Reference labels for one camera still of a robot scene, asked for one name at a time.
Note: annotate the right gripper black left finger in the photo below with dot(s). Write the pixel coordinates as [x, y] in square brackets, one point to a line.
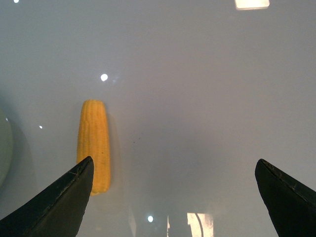
[58, 210]

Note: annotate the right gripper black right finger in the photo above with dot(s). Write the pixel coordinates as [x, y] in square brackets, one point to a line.
[291, 204]

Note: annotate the yellow corn cob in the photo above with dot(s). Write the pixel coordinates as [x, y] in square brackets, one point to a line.
[94, 142]

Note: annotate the steel pot with grey handles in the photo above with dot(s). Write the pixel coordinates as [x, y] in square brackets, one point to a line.
[6, 146]

